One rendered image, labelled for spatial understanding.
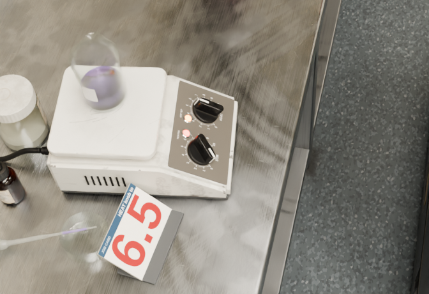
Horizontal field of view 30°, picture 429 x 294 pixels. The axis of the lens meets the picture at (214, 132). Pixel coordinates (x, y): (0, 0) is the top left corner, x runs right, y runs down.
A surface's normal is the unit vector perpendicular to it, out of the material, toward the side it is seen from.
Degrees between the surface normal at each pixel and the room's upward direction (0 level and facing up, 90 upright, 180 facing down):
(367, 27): 0
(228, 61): 0
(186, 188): 90
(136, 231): 40
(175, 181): 90
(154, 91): 0
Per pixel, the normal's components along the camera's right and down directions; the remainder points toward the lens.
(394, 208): -0.07, -0.55
